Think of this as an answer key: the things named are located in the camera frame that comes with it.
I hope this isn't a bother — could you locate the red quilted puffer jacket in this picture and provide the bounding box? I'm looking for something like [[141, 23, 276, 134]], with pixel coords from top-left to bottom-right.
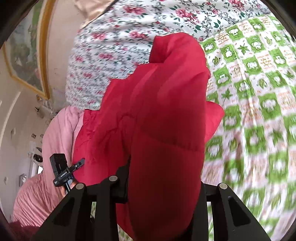
[[72, 33, 224, 240]]

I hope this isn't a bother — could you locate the person's left hand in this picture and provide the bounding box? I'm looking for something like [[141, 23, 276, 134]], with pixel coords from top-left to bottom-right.
[[60, 180, 78, 197]]

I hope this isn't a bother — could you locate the pink folded blanket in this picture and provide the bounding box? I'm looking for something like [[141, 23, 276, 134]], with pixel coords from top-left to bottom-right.
[[12, 106, 84, 227]]

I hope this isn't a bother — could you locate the green patterned bed sheet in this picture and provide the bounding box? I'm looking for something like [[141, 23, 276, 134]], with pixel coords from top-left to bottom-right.
[[198, 13, 295, 240]]

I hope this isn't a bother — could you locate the floral white quilt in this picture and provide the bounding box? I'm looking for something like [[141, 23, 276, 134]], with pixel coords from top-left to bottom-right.
[[65, 1, 269, 110]]

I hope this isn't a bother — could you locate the beige satin pillow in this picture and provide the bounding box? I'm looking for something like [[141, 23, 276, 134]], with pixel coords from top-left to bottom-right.
[[74, 0, 117, 29]]

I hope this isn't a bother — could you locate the gold framed wall picture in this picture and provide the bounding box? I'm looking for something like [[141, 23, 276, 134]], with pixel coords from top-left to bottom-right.
[[3, 1, 56, 99]]

